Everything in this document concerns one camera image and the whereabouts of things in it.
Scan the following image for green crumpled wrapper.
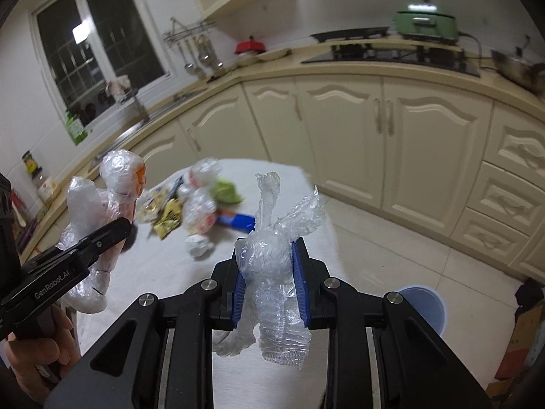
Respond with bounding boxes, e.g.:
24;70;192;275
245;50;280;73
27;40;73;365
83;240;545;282
214;180;244;206

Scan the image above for black power cable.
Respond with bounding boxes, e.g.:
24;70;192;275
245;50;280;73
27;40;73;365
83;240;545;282
459;31;487;69

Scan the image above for glass jar dark lid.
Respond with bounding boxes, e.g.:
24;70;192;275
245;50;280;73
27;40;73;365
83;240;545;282
21;151;61;204

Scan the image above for white towel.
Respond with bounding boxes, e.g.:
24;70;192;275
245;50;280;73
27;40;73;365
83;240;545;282
72;158;341;409

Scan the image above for pink cloth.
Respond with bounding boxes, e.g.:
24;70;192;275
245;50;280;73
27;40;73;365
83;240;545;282
105;75;131;101

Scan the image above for clear plastic wrap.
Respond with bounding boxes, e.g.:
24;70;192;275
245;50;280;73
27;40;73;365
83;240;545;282
215;171;326;370

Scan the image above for kitchen window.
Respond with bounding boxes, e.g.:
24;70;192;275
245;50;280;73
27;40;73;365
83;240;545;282
29;0;172;114

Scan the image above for cream kitchen base cabinet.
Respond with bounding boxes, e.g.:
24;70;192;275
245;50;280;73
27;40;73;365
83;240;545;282
13;68;545;283

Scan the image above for green bottle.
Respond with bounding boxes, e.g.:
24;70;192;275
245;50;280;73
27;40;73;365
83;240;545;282
64;108;90;146

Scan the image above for blue trash bin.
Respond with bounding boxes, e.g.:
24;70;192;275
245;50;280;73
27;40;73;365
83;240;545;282
398;284;449;338

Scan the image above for red pot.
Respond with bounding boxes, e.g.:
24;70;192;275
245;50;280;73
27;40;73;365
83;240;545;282
234;38;268;56

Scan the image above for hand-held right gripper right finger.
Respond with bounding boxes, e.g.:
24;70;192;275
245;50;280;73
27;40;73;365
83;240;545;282
292;236;499;409

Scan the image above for red printed clear plastic bag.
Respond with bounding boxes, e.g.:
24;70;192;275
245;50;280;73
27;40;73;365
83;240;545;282
176;157;222;200

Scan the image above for green electric pot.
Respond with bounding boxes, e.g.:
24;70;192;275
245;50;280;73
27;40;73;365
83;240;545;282
392;0;462;44

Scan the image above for blue snack packet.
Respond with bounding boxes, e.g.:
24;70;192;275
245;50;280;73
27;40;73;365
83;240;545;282
215;210;256;234

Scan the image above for cardboard box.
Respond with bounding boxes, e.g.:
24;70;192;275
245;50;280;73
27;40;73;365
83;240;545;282
485;302;545;402

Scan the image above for crumpled white paper ball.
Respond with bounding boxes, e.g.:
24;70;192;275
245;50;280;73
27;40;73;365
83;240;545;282
186;236;214;259

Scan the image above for black gas stove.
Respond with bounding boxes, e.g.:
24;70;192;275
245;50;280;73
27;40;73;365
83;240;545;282
301;43;483;78

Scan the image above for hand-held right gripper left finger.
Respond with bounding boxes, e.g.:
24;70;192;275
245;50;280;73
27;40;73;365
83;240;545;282
44;239;256;409

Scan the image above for black griddle pan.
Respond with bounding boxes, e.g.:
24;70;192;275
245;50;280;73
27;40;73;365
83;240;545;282
310;27;391;44

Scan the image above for hanging metal kitchen utensils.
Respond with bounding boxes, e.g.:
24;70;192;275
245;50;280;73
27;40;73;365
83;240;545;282
181;36;225;78

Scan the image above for clear plastic bag orange label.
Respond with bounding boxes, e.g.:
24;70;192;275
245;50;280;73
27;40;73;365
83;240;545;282
182;188;220;238

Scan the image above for metal utensil rack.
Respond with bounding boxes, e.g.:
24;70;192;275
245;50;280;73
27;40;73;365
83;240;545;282
162;17;218;45

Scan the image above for dark cloth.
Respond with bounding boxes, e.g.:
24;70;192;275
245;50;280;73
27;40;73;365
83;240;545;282
513;278;545;321

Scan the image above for metal wok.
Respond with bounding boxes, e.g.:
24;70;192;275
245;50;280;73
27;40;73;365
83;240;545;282
491;36;545;95

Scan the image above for white translucent plastic bag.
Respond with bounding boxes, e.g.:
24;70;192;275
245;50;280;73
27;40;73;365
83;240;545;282
59;177;108;314

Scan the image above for yellow and black snack wrapper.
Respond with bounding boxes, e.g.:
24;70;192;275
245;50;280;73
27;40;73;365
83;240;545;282
152;198;185;239

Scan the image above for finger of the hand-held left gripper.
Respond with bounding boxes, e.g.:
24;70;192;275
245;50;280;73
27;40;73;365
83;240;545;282
19;217;133;277

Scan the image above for person's left hand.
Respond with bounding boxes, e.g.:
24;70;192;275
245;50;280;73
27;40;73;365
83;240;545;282
4;302;82;405

